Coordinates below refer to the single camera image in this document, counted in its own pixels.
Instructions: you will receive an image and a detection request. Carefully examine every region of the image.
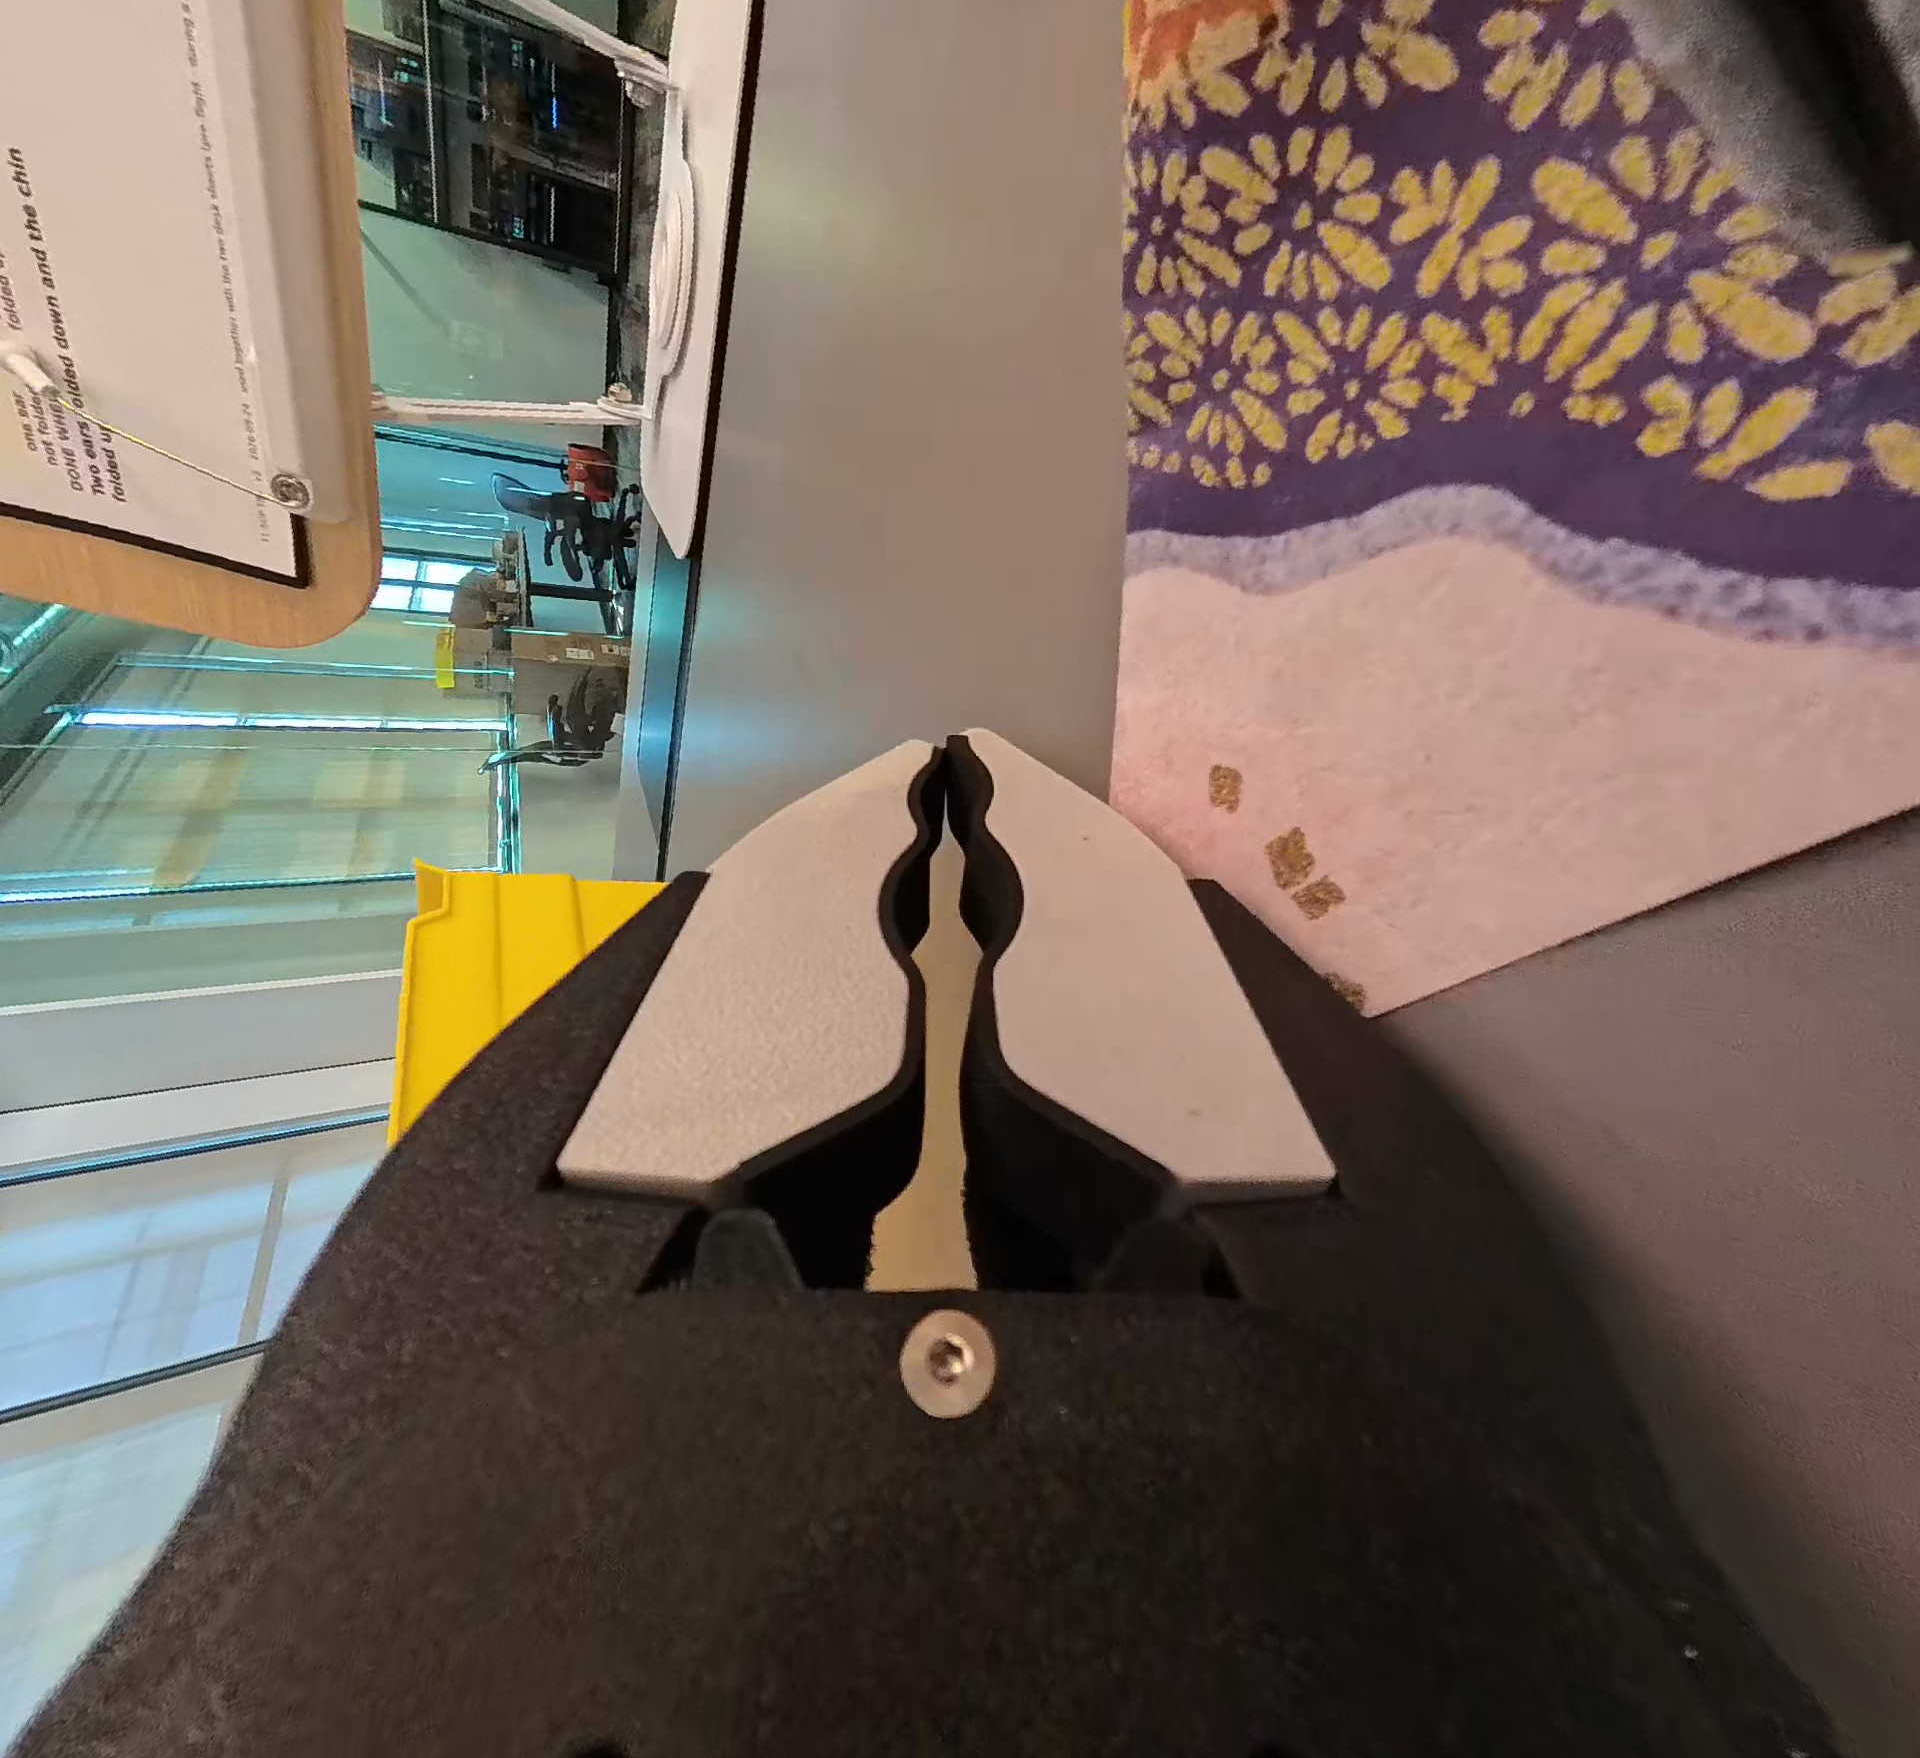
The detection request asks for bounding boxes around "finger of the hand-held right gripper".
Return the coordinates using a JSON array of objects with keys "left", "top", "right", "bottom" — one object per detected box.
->
[{"left": 1532, "top": 0, "right": 1920, "bottom": 256}]

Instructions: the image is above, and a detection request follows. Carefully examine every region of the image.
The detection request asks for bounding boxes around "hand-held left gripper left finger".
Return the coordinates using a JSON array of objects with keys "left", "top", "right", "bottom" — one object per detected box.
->
[{"left": 554, "top": 735, "right": 951, "bottom": 1290}]

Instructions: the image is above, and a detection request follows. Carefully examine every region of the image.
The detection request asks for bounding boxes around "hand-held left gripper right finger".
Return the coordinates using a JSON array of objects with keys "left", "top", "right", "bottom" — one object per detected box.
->
[{"left": 944, "top": 728, "right": 1339, "bottom": 1290}]

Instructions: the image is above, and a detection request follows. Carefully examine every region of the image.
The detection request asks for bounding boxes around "patterned origami paper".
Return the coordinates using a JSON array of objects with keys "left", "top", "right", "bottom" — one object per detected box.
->
[{"left": 861, "top": 0, "right": 1920, "bottom": 1292}]

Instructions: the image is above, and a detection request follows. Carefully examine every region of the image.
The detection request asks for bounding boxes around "yellow plastic bin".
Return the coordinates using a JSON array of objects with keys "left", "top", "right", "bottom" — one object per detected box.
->
[{"left": 387, "top": 856, "right": 668, "bottom": 1153}]

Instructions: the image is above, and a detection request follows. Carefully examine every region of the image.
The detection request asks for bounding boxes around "black office chair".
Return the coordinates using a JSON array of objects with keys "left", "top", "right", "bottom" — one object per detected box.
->
[
  {"left": 478, "top": 665, "right": 629, "bottom": 774},
  {"left": 491, "top": 442, "right": 650, "bottom": 593}
]

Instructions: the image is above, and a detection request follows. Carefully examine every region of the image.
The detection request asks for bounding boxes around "brown cardboard box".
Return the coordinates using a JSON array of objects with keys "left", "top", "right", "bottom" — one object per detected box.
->
[{"left": 433, "top": 563, "right": 634, "bottom": 708}]

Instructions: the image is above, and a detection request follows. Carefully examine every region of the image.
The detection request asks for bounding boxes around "instruction sheet stand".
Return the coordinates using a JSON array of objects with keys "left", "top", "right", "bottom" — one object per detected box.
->
[
  {"left": 0, "top": 0, "right": 383, "bottom": 650},
  {"left": 0, "top": 0, "right": 311, "bottom": 586}
]

